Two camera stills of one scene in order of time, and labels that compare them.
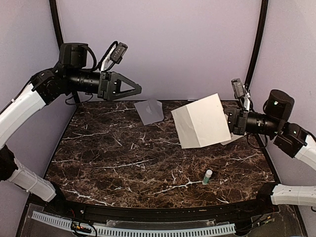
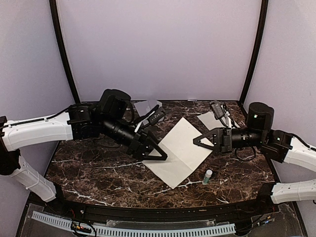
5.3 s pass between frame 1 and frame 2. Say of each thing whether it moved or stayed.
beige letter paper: moved
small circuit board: stayed
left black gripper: moved
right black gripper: moved
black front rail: stayed
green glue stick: stayed
